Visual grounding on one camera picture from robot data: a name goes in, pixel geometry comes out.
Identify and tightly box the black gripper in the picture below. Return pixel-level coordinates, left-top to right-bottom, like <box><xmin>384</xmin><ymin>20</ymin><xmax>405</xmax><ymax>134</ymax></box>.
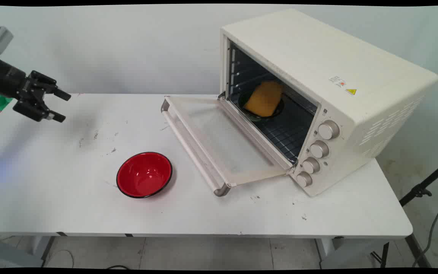
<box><xmin>0</xmin><ymin>57</ymin><xmax>71</xmax><ymax>123</ymax></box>

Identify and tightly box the red bowl with black rim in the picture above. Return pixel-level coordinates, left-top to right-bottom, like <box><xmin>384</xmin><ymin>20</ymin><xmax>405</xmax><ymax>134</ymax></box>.
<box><xmin>116</xmin><ymin>151</ymin><xmax>173</xmax><ymax>199</ymax></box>

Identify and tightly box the dark plate in oven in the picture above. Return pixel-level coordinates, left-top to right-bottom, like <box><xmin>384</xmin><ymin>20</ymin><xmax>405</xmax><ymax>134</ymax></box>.
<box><xmin>238</xmin><ymin>91</ymin><xmax>285</xmax><ymax>122</ymax></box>

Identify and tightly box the orange bread slice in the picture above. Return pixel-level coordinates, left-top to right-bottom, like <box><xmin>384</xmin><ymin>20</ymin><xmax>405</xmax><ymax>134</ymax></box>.
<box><xmin>244</xmin><ymin>80</ymin><xmax>283</xmax><ymax>117</ymax></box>

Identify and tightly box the silver oven knob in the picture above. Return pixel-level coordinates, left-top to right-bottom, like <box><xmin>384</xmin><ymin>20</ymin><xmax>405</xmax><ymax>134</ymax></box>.
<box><xmin>302</xmin><ymin>156</ymin><xmax>321</xmax><ymax>174</ymax></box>
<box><xmin>309</xmin><ymin>140</ymin><xmax>330</xmax><ymax>159</ymax></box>
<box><xmin>318</xmin><ymin>120</ymin><xmax>340</xmax><ymax>140</ymax></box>
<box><xmin>296</xmin><ymin>171</ymin><xmax>313</xmax><ymax>188</ymax></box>

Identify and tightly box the cream toaster oven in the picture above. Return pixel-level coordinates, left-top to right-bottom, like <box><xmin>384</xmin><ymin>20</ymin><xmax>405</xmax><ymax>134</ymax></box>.
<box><xmin>219</xmin><ymin>8</ymin><xmax>438</xmax><ymax>198</ymax></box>

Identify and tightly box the black tripod stand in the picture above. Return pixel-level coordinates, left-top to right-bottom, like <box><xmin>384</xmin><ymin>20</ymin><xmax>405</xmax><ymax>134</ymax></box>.
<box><xmin>371</xmin><ymin>154</ymin><xmax>438</xmax><ymax>268</ymax></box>

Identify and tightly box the black cable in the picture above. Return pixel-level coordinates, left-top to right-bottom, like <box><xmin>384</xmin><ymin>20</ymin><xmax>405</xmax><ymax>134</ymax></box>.
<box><xmin>44</xmin><ymin>249</ymin><xmax>132</xmax><ymax>269</ymax></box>

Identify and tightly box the glass oven door with handle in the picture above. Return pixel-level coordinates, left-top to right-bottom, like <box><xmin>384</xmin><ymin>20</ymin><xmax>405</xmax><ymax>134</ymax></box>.
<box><xmin>160</xmin><ymin>95</ymin><xmax>295</xmax><ymax>197</ymax></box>

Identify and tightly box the wire oven rack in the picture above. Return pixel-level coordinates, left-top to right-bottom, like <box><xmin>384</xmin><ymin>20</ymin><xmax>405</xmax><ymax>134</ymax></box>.
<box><xmin>230</xmin><ymin>91</ymin><xmax>318</xmax><ymax>165</ymax></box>

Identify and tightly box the grey cable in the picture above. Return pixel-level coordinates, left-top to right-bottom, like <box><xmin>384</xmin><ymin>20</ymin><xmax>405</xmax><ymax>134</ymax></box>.
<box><xmin>412</xmin><ymin>160</ymin><xmax>438</xmax><ymax>268</ymax></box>

